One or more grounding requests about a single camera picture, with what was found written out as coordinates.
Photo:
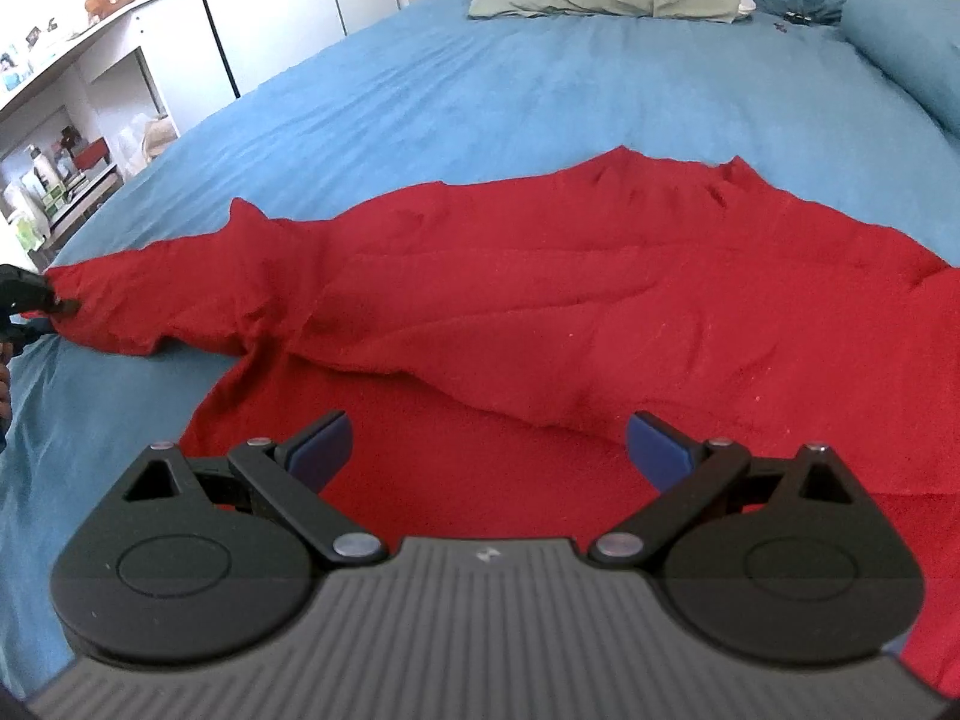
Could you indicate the white bottle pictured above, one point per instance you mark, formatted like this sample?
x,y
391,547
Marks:
x,y
45,169

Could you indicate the red box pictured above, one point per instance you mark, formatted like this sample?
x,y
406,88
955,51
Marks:
x,y
91,154

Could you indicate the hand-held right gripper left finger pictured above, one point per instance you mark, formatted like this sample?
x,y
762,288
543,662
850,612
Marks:
x,y
324,451

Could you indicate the blue bolster pillow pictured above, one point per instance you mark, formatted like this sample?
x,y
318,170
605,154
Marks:
x,y
904,45

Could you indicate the white shelf unit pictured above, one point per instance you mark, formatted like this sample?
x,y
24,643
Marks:
x,y
71,112

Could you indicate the red shirt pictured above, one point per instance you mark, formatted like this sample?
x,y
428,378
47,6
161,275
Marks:
x,y
540,330

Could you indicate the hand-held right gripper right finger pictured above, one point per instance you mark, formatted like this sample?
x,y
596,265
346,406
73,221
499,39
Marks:
x,y
654,456

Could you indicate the blue bed sheet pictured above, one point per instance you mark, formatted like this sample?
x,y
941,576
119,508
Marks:
x,y
420,105

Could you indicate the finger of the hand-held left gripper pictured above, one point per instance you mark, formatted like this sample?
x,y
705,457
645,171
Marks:
x,y
30,296

